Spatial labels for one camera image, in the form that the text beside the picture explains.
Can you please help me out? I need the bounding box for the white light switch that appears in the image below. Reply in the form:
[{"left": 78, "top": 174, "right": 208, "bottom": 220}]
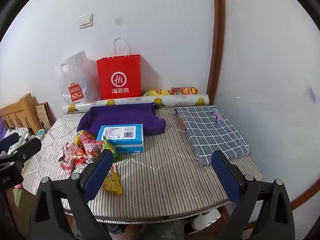
[{"left": 79, "top": 13, "right": 93, "bottom": 29}]

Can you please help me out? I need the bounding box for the brown wooden baseboard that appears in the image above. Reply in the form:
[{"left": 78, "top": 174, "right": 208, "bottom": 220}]
[{"left": 290, "top": 172, "right": 320, "bottom": 210}]

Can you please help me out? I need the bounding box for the pink strawberry snack packet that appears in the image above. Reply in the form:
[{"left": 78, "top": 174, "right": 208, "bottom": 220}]
[{"left": 60, "top": 160, "right": 80, "bottom": 175}]

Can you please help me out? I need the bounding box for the blue cardboard box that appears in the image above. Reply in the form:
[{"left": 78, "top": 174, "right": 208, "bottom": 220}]
[{"left": 96, "top": 123, "right": 145, "bottom": 154}]

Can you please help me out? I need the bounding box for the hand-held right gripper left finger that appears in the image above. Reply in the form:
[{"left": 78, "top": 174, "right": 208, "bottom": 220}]
[{"left": 29, "top": 149, "right": 115, "bottom": 240}]

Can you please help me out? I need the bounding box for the white plastic shopping bag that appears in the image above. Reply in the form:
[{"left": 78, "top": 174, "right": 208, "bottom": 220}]
[{"left": 55, "top": 50, "right": 102, "bottom": 105}]

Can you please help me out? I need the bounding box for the brown wooden board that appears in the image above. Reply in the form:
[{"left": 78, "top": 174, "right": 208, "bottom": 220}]
[{"left": 176, "top": 115, "right": 187, "bottom": 132}]

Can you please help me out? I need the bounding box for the purple cloth tray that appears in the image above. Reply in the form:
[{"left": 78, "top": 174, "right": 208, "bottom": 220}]
[{"left": 77, "top": 102, "right": 167, "bottom": 138}]

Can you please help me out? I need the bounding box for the yellow chip bag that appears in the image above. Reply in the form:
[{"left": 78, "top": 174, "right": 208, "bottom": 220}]
[{"left": 143, "top": 89, "right": 172, "bottom": 97}]

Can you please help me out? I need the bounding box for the pink cartoon snack packet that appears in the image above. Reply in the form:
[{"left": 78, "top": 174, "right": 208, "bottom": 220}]
[{"left": 81, "top": 140, "right": 107, "bottom": 167}]

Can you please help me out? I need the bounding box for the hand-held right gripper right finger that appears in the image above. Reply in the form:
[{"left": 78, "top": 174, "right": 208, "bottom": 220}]
[{"left": 211, "top": 150, "right": 295, "bottom": 240}]

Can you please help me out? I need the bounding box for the orange chip bag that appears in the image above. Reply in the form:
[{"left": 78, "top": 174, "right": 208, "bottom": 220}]
[{"left": 171, "top": 87, "right": 200, "bottom": 95}]

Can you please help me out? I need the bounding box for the gold triangular snack packet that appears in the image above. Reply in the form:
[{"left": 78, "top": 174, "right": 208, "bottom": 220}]
[{"left": 101, "top": 165, "right": 123, "bottom": 195}]

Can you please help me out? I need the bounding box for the grey checked folded cloth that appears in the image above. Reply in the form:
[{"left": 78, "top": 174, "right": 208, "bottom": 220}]
[{"left": 174, "top": 105, "right": 251, "bottom": 167}]

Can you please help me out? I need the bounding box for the green triangular snack packet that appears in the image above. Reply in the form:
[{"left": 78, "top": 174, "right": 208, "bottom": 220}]
[{"left": 101, "top": 135, "right": 121, "bottom": 162}]

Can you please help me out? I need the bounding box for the lemon print paper roll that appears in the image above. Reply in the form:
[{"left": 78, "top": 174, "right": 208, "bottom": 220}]
[{"left": 62, "top": 94, "right": 210, "bottom": 114}]

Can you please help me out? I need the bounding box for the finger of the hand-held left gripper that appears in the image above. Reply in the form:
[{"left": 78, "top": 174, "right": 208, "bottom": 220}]
[
  {"left": 0, "top": 137, "right": 42, "bottom": 167},
  {"left": 0, "top": 132, "right": 20, "bottom": 152}
]

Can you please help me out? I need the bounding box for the red paper shopping bag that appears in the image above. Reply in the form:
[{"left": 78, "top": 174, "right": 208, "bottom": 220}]
[{"left": 96, "top": 37, "right": 142, "bottom": 100}]

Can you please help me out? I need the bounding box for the white round object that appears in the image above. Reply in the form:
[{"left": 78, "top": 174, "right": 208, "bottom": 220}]
[{"left": 191, "top": 209, "right": 222, "bottom": 230}]

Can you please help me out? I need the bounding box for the red snack packet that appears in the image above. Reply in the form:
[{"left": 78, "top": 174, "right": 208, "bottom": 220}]
[{"left": 75, "top": 146, "right": 87, "bottom": 167}]

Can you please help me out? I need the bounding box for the pink peach snack packet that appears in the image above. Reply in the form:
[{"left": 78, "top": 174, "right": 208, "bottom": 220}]
[{"left": 58, "top": 142, "right": 78, "bottom": 163}]

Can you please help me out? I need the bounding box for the brown wooden door frame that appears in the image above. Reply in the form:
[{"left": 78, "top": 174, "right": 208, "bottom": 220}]
[{"left": 206, "top": 0, "right": 225, "bottom": 105}]

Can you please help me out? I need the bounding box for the illustrated picture book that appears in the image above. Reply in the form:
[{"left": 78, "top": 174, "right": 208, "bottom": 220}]
[{"left": 35, "top": 102, "right": 53, "bottom": 133}]

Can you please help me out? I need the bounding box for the white plush toy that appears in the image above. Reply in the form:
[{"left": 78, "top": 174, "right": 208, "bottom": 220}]
[{"left": 4, "top": 127, "right": 32, "bottom": 155}]

